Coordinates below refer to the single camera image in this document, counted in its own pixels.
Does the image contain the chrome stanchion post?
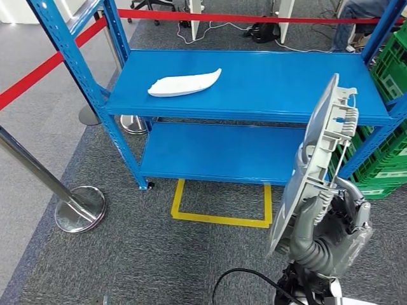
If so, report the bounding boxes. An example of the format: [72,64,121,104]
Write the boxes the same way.
[0,125,107,235]
[93,11,149,136]

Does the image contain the white floor cable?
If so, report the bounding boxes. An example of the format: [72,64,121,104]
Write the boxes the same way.
[176,21,252,45]
[275,39,331,54]

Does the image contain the silver wheel hub cap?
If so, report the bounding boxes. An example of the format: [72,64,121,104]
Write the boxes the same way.
[265,73,359,259]

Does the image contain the white display plinth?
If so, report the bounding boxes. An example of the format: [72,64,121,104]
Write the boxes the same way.
[0,0,80,25]

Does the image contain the black office chair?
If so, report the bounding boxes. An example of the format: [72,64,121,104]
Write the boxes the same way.
[128,0,177,26]

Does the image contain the black stanchion post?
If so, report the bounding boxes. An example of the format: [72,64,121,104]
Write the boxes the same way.
[79,104,102,126]

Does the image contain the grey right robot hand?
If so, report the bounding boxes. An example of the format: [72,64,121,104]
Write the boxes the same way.
[291,177,375,279]

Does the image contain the person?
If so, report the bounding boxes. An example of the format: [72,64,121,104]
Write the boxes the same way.
[330,0,392,53]

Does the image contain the white curved plastic part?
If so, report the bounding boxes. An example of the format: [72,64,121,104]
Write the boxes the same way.
[146,68,223,98]

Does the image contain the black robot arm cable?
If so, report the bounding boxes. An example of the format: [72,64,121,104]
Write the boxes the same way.
[211,268,306,305]

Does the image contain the black bag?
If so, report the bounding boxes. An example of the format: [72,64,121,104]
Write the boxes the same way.
[245,17,280,44]

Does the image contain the blue metal shelf rack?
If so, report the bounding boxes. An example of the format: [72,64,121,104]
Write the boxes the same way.
[27,0,407,191]

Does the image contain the white desk panel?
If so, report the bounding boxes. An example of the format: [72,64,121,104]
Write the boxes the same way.
[278,0,296,44]
[189,0,202,42]

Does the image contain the green plastic crate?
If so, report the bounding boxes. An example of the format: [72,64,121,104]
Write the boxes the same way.
[328,119,407,201]
[369,21,407,103]

